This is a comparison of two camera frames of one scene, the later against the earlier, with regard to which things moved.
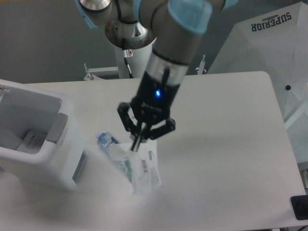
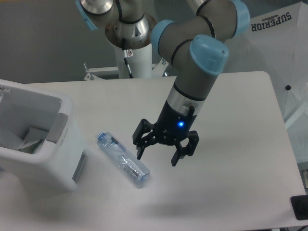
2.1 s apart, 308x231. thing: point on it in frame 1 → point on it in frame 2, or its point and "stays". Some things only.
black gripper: (152, 105) → (173, 123)
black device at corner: (300, 205) stays
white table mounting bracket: (90, 76) stays
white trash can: (40, 141) stays
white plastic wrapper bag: (141, 166) → (30, 146)
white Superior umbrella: (275, 41) stays
